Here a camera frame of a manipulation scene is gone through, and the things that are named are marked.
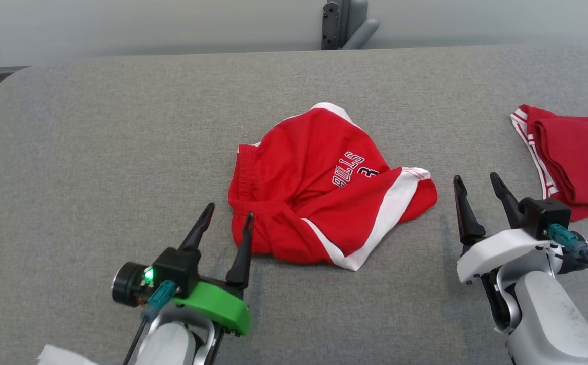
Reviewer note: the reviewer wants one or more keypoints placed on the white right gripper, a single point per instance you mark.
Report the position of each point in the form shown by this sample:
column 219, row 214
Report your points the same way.
column 502, row 251

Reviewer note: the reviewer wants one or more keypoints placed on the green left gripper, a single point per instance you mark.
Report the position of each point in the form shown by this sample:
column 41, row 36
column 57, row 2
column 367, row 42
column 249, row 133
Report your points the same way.
column 223, row 306

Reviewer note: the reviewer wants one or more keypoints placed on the red basketball jersey white sleeves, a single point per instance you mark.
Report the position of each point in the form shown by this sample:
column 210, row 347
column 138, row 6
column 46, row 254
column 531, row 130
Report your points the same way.
column 578, row 152

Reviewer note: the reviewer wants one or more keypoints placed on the red basketball shorts white trim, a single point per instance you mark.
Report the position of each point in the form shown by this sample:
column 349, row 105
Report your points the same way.
column 299, row 162

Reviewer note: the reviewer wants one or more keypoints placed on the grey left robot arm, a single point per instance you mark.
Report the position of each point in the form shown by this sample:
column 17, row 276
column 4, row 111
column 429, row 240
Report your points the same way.
column 170, row 344

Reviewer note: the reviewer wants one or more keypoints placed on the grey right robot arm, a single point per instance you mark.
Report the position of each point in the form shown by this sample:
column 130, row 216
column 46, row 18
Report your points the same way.
column 547, row 314

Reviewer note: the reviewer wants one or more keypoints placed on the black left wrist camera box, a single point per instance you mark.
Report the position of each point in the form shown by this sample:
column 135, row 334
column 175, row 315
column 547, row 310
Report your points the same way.
column 177, row 268

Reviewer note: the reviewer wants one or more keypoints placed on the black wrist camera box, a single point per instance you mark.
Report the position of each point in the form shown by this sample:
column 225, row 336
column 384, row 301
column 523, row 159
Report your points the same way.
column 542, row 215
column 177, row 268

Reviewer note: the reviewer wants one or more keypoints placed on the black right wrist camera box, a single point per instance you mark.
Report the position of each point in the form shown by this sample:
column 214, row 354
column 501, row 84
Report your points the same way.
column 542, row 215

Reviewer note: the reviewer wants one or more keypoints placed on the dark grey hinge bracket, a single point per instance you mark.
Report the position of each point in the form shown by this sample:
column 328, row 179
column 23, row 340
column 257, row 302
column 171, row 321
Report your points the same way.
column 330, row 25

